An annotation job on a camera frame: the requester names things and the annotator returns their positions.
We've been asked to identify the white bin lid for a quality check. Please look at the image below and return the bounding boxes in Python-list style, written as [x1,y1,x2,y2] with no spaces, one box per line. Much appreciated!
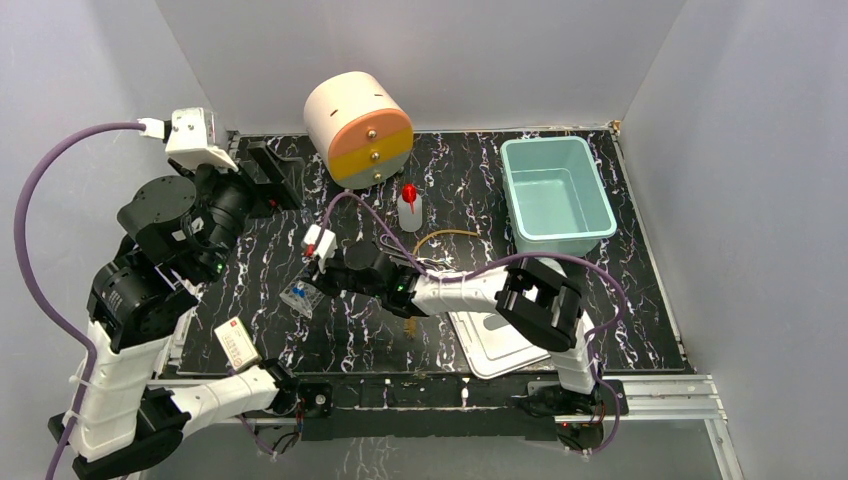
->
[448,312,550,380]

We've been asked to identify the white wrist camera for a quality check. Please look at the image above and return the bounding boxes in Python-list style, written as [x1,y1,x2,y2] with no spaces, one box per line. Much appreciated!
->
[301,224,337,273]
[138,107,239,173]

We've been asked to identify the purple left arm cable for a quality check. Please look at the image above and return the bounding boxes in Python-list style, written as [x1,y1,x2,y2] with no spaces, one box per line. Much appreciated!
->
[13,121,150,480]

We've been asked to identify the white squeeze bottle red cap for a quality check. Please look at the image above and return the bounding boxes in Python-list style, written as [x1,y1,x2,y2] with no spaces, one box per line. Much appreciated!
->
[396,184,423,232]

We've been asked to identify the clear test tube rack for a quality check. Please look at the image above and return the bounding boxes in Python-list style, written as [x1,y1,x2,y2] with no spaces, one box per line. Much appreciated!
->
[279,265,325,319]

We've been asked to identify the metal test tube clamp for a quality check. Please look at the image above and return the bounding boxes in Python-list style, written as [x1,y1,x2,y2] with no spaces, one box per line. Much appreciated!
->
[378,234,405,259]

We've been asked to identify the teal plastic bin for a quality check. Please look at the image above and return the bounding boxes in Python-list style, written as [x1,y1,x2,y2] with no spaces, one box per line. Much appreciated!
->
[500,136,617,257]

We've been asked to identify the brown test tube brush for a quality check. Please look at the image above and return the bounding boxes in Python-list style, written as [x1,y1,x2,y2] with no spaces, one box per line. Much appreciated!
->
[403,317,419,340]

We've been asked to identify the white green small box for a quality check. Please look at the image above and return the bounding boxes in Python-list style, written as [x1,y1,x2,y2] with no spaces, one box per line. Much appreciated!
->
[214,317,261,372]

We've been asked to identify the yellow rubber tube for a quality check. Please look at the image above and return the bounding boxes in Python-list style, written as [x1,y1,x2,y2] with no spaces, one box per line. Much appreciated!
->
[411,229,480,263]

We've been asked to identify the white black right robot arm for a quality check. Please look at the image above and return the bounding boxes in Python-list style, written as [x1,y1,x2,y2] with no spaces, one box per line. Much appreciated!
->
[304,240,603,414]

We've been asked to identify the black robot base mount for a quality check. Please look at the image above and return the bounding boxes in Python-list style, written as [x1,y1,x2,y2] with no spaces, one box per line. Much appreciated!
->
[236,370,627,458]

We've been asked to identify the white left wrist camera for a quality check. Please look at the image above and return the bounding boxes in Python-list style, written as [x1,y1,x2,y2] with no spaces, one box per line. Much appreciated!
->
[138,107,239,173]

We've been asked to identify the round cabinet with coloured drawers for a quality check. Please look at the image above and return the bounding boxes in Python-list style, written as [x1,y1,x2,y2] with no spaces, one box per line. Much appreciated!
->
[303,71,414,190]

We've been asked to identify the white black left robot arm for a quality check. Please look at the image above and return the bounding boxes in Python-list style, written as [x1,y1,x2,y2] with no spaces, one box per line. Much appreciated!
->
[48,142,305,479]

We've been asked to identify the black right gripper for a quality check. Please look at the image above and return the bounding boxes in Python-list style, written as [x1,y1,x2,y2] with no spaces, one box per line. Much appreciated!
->
[301,249,384,300]

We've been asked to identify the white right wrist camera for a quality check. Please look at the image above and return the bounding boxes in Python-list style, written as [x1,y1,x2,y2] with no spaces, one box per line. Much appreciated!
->
[301,224,337,273]

